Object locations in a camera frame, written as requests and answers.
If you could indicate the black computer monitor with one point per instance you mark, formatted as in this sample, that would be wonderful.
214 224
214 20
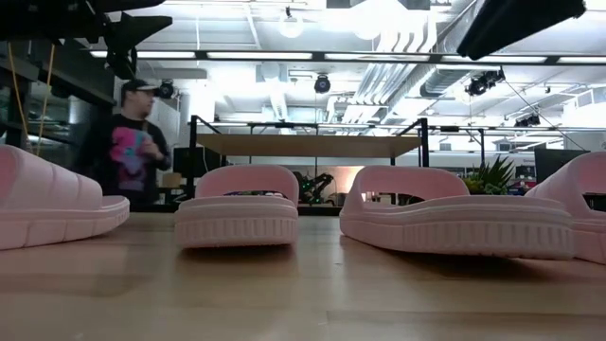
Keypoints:
549 163
208 161

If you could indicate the wooden shelf with black frame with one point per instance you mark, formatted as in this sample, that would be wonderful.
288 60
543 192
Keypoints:
308 146

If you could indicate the round white pendant lamp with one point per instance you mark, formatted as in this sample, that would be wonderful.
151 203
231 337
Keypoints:
291 26

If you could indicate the pink rubber slide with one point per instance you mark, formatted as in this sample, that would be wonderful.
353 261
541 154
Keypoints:
450 227
237 222
592 232
47 208

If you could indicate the person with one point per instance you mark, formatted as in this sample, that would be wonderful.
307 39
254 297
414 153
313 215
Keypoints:
132 151

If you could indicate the overhead bar with light strips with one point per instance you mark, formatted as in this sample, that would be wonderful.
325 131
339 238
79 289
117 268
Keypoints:
260 55

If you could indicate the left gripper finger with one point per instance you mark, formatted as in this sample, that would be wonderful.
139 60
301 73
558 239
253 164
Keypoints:
137 30
128 5

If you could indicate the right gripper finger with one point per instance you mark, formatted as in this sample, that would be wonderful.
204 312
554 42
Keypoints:
521 21

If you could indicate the small cardboard box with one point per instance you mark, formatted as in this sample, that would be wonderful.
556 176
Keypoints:
171 180

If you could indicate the black ceiling spotlight cluster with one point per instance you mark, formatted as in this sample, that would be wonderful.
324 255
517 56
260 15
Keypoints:
483 83

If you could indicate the background robot with green lights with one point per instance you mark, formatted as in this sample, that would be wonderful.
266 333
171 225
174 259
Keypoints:
315 187

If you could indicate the green spiky potted plant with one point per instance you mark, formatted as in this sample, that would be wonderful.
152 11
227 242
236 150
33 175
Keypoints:
492 177

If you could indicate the small black ceiling spotlights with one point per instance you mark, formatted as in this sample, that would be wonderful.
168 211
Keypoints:
528 121

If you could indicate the black round ceiling spotlight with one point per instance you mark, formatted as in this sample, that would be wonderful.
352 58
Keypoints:
322 84
166 90

